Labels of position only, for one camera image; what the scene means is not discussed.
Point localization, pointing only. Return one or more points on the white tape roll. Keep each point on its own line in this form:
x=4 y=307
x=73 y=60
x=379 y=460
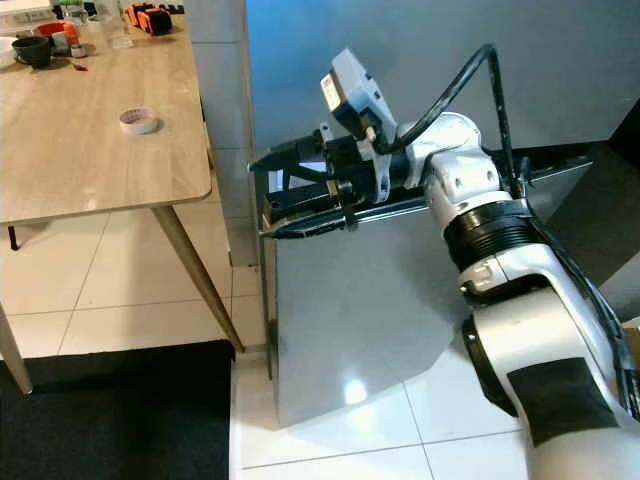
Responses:
x=139 y=122

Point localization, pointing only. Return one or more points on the small silver tin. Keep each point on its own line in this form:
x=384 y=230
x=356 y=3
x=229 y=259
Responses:
x=63 y=45

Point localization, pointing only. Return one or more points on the black bowl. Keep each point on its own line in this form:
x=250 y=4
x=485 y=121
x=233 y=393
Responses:
x=32 y=52

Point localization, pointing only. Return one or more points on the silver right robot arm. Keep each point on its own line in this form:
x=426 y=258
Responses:
x=540 y=300

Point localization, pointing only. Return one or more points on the red plastic container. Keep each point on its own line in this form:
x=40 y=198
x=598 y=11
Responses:
x=52 y=30

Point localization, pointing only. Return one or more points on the black floor mat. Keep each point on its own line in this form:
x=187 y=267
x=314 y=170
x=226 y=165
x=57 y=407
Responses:
x=110 y=420

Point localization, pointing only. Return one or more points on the clear jar white lid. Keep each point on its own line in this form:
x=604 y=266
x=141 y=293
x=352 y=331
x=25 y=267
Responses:
x=120 y=25

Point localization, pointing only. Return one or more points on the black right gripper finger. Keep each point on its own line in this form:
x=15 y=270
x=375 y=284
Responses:
x=295 y=158
x=305 y=212

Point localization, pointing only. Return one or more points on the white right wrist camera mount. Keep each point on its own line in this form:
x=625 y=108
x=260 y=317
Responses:
x=360 y=95

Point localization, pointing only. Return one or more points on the brown cardboard box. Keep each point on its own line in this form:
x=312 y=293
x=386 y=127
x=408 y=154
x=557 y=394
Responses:
x=632 y=342

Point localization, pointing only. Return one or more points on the orange and black tool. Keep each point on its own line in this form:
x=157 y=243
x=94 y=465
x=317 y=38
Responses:
x=152 y=18

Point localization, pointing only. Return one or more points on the light wooden table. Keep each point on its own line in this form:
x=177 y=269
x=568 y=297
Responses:
x=100 y=150

